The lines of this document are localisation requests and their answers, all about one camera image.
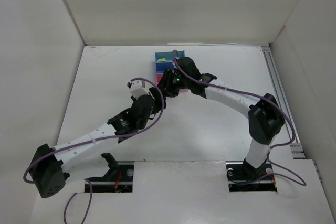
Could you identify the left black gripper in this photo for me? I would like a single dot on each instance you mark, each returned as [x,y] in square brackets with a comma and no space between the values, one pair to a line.
[156,97]

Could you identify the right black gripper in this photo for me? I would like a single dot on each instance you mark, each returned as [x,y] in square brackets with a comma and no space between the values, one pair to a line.
[168,83]

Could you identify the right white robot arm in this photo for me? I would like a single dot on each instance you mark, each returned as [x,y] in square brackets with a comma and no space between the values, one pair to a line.
[264,120]

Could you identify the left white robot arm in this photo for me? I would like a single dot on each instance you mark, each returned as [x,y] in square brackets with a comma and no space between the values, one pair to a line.
[52,168]

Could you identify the pink container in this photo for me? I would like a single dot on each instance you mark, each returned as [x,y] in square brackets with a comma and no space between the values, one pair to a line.
[159,77]

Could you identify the dark blue container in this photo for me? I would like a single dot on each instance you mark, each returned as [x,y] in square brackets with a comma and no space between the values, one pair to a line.
[160,67]

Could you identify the light blue container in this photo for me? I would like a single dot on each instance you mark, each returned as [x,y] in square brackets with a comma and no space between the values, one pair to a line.
[168,55]

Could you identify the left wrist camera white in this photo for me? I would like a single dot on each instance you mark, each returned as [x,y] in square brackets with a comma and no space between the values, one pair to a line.
[137,88]

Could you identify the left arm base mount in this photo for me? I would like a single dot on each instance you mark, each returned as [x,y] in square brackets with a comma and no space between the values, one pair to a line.
[117,179]

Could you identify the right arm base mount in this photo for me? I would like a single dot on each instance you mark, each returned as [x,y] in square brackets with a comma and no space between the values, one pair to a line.
[242,178]

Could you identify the aluminium rail right side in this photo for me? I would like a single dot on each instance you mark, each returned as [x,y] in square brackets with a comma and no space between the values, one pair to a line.
[295,147]

